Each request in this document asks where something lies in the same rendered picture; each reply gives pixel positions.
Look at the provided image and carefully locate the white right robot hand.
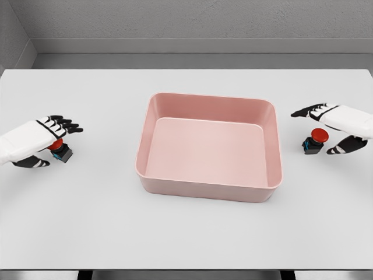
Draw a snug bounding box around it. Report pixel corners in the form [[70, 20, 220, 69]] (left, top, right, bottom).
[[290, 102, 373, 156]]

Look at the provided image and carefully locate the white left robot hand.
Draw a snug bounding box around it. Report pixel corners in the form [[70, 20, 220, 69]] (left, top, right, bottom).
[[0, 115, 84, 169]]

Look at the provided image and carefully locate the red button industrial switch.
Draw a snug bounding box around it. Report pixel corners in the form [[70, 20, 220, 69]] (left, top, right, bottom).
[[46, 139, 73, 165], [301, 128, 330, 156]]

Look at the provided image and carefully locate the pink rectangular plastic basket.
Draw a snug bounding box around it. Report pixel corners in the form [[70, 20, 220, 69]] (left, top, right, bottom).
[[134, 92, 284, 203]]

